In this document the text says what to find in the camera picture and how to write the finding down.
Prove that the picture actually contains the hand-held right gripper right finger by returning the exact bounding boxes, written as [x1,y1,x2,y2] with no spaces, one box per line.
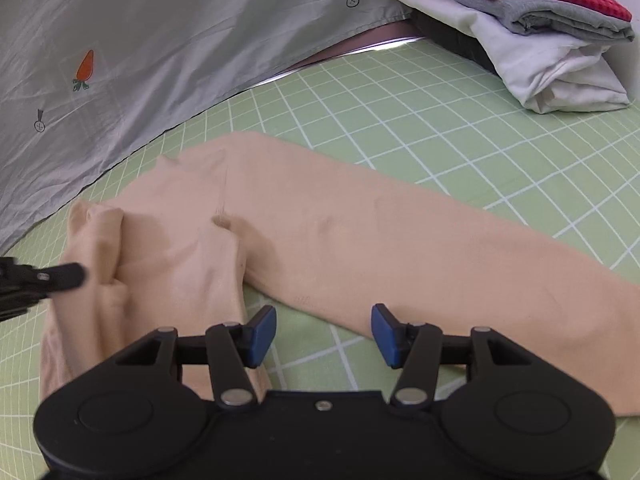
[371,303,531,407]

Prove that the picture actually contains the grey carrot print sheet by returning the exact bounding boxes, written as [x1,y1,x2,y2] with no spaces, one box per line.
[0,0,417,256]

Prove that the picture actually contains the beige pants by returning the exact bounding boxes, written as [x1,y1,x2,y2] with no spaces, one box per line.
[39,131,640,417]

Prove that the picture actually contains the green grid mat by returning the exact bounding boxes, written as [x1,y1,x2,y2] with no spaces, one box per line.
[0,37,640,480]

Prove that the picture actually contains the folded grey garment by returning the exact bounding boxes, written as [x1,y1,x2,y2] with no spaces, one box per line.
[425,0,636,43]

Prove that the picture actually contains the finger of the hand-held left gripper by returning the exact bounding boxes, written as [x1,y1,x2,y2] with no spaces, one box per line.
[0,257,89,321]

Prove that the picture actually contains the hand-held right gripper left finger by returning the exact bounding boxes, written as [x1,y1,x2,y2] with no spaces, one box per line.
[115,305,277,407]

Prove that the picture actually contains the folded white garment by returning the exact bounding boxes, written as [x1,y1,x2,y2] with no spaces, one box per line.
[387,0,631,113]

